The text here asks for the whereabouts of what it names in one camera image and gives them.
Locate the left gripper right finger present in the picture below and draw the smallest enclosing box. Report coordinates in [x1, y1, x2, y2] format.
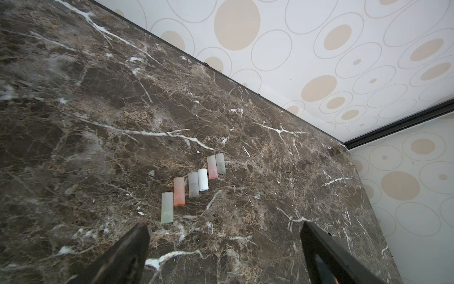
[300, 221, 383, 284]

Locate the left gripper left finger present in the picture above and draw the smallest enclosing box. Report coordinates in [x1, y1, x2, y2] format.
[70, 220, 150, 284]

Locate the clear red pen cap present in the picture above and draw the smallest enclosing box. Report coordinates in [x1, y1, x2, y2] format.
[161, 192, 174, 224]

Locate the clear orange pen cap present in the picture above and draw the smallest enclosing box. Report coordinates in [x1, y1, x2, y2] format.
[173, 177, 185, 206]

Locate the clear grey pen cap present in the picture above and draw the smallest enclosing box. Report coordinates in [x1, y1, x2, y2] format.
[188, 172, 199, 198]

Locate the white pen cap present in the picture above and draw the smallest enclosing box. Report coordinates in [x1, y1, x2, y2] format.
[197, 168, 209, 192]

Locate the clear pink pen cap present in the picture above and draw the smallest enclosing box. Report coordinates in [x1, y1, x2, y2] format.
[207, 155, 218, 179]

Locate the clear blue pen cap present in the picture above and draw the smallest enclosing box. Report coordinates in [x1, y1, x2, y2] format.
[215, 153, 227, 178]

